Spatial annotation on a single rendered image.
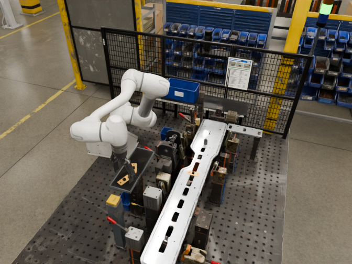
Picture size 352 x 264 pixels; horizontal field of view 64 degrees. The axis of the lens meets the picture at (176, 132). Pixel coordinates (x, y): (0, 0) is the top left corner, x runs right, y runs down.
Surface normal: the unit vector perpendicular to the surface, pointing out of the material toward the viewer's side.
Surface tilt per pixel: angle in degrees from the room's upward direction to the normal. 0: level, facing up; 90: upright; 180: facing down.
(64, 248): 0
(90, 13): 91
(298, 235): 0
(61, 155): 0
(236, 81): 90
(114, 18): 92
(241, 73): 90
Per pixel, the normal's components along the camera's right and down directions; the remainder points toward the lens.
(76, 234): 0.01, -0.78
